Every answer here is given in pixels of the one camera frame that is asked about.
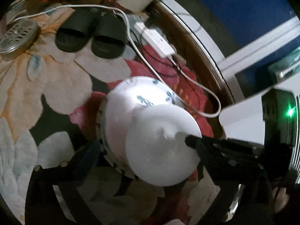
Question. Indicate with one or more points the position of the large bear print plate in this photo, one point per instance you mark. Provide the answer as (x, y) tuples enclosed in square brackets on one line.
[(126, 107)]

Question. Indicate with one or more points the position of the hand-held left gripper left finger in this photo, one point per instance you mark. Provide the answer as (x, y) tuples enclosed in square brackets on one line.
[(90, 157)]

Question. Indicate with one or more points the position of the person's right hand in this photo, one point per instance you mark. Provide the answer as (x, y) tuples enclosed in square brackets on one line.
[(282, 199)]

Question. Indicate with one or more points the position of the white bowl pink outside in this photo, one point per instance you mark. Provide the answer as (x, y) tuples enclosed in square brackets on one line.
[(159, 159)]

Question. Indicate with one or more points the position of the white plate dark dash rim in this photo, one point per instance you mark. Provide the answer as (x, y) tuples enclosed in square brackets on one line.
[(100, 124)]

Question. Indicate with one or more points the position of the teal plastic item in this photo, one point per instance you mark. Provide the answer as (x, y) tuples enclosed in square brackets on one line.
[(286, 63)]

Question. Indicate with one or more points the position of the black slipper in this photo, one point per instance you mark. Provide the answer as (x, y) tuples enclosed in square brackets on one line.
[(109, 37), (75, 32)]

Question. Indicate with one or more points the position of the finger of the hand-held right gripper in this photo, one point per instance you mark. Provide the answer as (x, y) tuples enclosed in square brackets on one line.
[(194, 140)]

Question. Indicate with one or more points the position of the round metal steamer rack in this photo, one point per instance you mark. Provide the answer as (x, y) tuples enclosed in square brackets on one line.
[(16, 37)]

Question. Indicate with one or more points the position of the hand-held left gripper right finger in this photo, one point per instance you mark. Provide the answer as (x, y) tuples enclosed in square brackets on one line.
[(208, 164)]

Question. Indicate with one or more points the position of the blue door panel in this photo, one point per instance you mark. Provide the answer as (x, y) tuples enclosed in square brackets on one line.
[(246, 11)]

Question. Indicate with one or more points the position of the floral rug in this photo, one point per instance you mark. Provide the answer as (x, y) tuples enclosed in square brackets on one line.
[(58, 82)]

